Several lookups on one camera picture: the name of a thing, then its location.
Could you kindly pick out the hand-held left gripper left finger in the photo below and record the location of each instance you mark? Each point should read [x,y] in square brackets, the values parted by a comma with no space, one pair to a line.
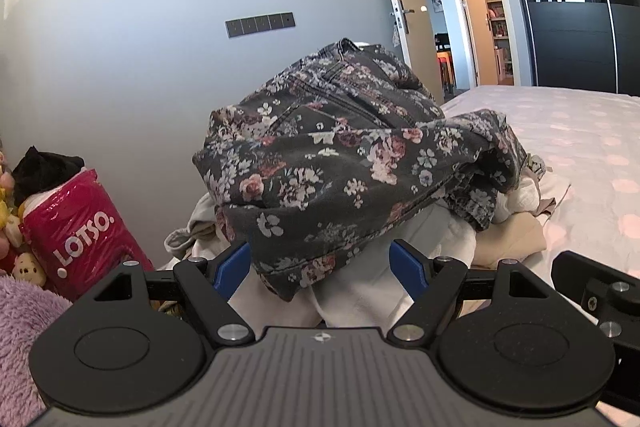
[235,268]

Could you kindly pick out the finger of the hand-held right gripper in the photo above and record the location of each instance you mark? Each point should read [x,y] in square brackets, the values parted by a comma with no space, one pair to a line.
[600,292]

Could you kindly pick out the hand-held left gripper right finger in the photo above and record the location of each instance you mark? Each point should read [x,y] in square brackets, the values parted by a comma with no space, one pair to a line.
[407,269]

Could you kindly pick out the dark floral pants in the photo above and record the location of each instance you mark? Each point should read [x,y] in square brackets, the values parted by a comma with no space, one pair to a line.
[325,157]

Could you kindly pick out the light grey garment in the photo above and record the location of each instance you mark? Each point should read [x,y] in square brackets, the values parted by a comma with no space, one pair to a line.
[200,217]

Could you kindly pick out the bed with pink dotted sheet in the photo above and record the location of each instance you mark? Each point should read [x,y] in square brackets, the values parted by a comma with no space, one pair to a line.
[575,147]

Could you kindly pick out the red plastic package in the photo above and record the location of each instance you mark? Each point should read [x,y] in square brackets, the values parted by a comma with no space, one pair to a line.
[85,237]

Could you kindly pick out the orange stool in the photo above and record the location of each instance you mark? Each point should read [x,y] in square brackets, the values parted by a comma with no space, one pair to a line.
[444,67]

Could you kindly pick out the cream plush bear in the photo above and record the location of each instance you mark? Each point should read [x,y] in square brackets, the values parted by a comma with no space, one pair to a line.
[27,267]

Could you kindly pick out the black cloth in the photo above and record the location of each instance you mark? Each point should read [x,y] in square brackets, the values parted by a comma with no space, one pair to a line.
[45,169]

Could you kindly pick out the purple fluffy blanket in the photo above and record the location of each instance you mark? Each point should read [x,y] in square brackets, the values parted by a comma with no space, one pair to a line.
[25,347]

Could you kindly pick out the yellow plush toy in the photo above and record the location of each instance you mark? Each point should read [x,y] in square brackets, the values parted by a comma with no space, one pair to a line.
[7,217]

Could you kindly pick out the black wardrobe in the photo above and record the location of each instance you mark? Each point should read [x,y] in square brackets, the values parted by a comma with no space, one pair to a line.
[575,32]

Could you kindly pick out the background shelf with bottles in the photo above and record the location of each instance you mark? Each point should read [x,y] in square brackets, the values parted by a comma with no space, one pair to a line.
[499,22]

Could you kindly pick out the dark wall switch panel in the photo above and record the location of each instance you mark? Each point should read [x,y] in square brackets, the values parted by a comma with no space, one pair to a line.
[260,25]

